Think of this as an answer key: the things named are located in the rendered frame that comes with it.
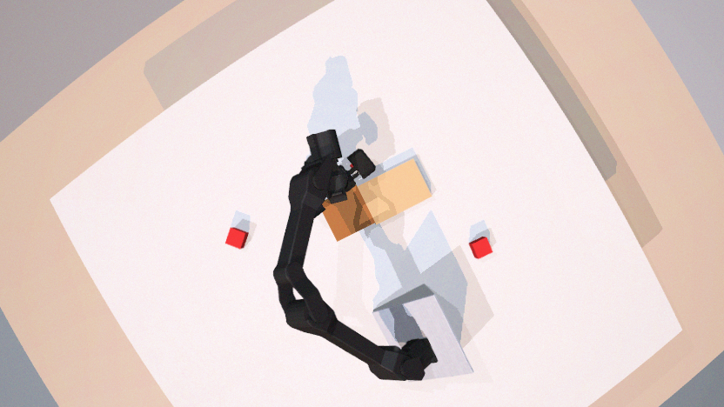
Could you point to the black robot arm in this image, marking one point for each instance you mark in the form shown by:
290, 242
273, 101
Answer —
308, 189

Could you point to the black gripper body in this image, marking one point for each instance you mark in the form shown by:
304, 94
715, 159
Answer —
364, 166

